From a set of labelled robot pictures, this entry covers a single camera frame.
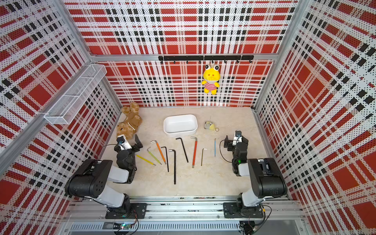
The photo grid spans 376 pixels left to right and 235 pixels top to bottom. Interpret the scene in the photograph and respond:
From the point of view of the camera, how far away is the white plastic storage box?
3.37 ft

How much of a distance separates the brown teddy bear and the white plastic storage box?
209mm

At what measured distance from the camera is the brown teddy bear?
3.23ft
